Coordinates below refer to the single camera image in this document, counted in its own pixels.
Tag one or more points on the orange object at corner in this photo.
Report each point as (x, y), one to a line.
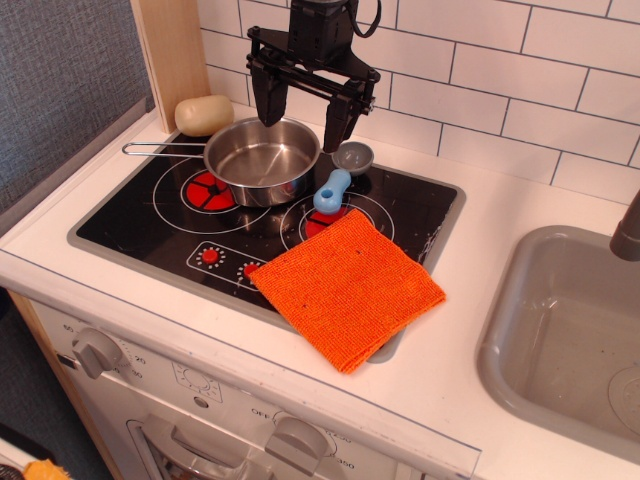
(44, 470)

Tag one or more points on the red left stove knob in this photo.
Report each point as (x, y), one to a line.
(210, 256)

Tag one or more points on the blue grey measuring spoon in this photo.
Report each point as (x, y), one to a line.
(351, 159)

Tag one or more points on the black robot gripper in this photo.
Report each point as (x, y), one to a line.
(314, 55)

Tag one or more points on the grey plastic sink basin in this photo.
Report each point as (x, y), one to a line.
(561, 345)

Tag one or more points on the red stove knob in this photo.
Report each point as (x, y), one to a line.
(210, 256)
(249, 270)

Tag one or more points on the orange knitted cloth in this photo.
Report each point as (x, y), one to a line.
(348, 290)

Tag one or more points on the stainless steel saucepan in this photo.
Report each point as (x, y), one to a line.
(250, 164)

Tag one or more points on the grey timer dial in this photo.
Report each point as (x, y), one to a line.
(96, 352)

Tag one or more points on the black toy stovetop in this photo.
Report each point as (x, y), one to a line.
(162, 216)

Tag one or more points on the grey faucet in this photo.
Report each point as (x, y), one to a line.
(625, 242)

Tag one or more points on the wooden side post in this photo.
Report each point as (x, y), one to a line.
(171, 42)

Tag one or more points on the oven door with handle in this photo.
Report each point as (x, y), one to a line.
(191, 449)

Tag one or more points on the grey oven temperature dial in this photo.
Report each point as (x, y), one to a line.
(298, 444)

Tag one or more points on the red right stove knob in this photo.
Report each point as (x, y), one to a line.
(249, 270)

